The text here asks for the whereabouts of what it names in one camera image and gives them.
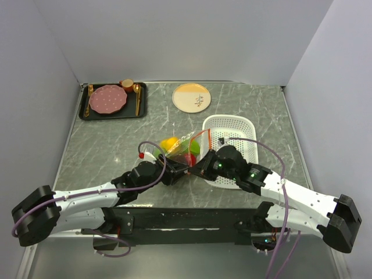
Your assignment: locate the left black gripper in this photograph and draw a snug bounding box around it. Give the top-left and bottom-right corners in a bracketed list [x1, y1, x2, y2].
[137, 153, 190, 194]

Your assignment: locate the green toy vegetable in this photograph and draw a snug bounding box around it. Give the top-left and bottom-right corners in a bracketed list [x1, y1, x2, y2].
[152, 147, 167, 158]

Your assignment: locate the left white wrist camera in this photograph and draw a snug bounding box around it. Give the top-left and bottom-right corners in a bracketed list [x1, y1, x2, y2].
[138, 150, 156, 162]

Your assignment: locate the clear orange zip bag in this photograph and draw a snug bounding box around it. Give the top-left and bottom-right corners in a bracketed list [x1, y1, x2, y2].
[147, 129, 212, 164]

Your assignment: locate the pink dotted plate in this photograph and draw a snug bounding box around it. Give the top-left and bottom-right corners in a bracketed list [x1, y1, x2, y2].
[89, 85, 127, 115]

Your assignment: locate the gold fork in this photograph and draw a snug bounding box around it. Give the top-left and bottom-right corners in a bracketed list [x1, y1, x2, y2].
[83, 84, 94, 117]

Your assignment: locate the black serving tray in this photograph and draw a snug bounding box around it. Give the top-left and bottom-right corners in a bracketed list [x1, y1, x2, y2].
[78, 83, 148, 121]

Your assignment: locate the cream orange round plate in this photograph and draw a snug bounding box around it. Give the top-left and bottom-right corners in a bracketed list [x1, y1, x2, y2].
[172, 83, 212, 113]

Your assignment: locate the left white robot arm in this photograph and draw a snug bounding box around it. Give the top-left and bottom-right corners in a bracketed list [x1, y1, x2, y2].
[11, 158, 189, 247]

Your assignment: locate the yellow toy pear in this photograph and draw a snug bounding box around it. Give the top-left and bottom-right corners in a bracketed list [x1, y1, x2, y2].
[160, 137, 181, 155]

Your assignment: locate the green toy leaf slice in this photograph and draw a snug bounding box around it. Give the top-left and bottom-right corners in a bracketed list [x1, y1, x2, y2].
[189, 140, 201, 156]

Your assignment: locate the red toy fruit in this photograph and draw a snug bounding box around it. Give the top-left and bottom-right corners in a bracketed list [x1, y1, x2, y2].
[181, 154, 196, 166]

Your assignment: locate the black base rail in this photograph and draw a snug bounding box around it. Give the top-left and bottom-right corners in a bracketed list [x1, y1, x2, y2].
[96, 202, 284, 246]

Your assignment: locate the gold spoon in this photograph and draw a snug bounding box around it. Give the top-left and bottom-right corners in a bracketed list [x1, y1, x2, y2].
[133, 84, 141, 94]

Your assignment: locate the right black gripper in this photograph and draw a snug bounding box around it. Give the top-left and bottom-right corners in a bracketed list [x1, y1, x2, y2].
[188, 149, 238, 181]

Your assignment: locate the white perforated plastic basket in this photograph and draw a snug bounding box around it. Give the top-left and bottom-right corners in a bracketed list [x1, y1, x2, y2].
[202, 114, 259, 189]

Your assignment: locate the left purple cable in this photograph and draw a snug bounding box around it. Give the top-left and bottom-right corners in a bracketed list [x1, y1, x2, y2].
[10, 141, 167, 238]

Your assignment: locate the orange cup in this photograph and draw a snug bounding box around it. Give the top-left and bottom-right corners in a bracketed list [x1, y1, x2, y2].
[119, 78, 134, 93]

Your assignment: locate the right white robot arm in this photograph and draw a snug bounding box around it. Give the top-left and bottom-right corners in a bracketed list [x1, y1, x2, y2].
[188, 145, 362, 253]

